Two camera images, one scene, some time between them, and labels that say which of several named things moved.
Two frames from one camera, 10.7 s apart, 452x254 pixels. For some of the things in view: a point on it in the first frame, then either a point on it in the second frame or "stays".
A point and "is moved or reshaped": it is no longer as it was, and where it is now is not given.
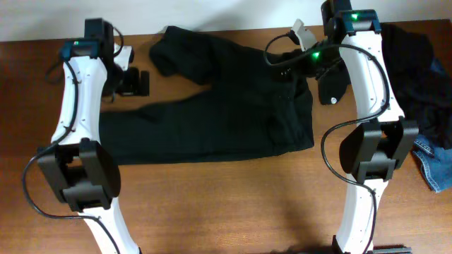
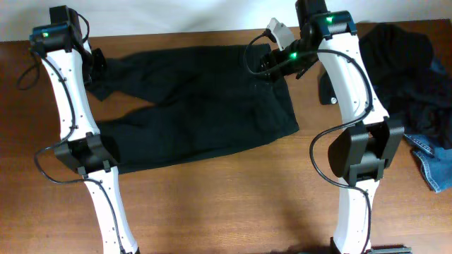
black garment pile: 421,84 stays
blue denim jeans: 436,162 stays
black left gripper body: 142,82 to 97,60
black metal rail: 393,250 stays
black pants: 253,104 is moved or reshaped
